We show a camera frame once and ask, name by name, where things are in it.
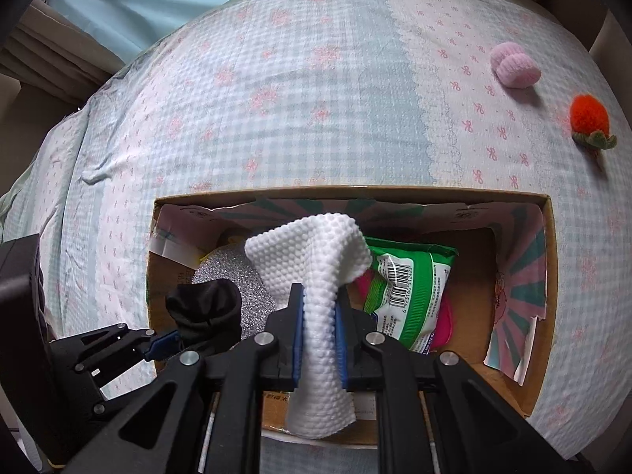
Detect magenta soft pad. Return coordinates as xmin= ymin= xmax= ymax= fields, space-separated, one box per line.
xmin=354 ymin=275 xmax=455 ymax=347

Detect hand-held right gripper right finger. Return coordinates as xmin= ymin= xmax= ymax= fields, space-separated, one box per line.
xmin=336 ymin=300 xmax=589 ymax=474

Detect beige curtain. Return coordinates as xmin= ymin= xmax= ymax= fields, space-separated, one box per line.
xmin=0 ymin=0 xmax=125 ymax=105

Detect white textured cloth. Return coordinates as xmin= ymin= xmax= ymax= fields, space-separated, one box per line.
xmin=244 ymin=212 xmax=374 ymax=440

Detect black sock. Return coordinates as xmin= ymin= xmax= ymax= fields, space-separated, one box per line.
xmin=165 ymin=279 xmax=243 ymax=357

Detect silver glitter pouch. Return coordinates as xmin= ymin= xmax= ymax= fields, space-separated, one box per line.
xmin=190 ymin=249 xmax=280 ymax=344

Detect light blue hanging cloth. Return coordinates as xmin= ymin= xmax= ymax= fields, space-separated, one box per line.
xmin=37 ymin=0 xmax=428 ymax=68

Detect green wipes packet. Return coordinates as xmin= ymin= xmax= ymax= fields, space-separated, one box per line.
xmin=363 ymin=237 xmax=460 ymax=357

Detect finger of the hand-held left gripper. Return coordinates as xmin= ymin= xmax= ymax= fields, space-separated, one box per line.
xmin=74 ymin=330 xmax=179 ymax=406
xmin=49 ymin=322 xmax=158 ymax=359

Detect red knitted strawberry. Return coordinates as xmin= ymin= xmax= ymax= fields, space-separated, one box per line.
xmin=569 ymin=95 xmax=619 ymax=172

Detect pink knitted ball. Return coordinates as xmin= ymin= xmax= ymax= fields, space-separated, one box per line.
xmin=490 ymin=42 xmax=543 ymax=89

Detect cardboard box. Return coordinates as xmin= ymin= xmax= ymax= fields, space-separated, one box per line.
xmin=147 ymin=185 xmax=559 ymax=448

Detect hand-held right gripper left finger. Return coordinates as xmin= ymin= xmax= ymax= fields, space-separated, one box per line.
xmin=64 ymin=284 xmax=305 ymax=474

